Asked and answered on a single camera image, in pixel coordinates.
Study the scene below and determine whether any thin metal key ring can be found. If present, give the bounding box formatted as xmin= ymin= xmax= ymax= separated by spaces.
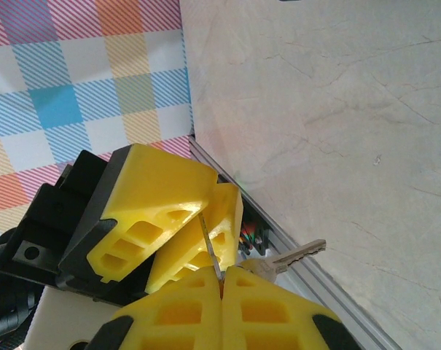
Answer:
xmin=198 ymin=212 xmax=225 ymax=282

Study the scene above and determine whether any silver key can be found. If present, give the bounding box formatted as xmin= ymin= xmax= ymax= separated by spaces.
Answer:
xmin=238 ymin=238 xmax=327 ymax=284

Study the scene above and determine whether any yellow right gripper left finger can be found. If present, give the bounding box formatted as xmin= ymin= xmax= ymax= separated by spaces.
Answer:
xmin=90 ymin=266 xmax=224 ymax=350

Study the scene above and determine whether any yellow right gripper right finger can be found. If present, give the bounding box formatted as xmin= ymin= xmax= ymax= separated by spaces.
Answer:
xmin=222 ymin=266 xmax=364 ymax=350

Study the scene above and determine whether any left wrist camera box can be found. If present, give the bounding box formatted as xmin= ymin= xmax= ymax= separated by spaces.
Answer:
xmin=26 ymin=287 xmax=133 ymax=350

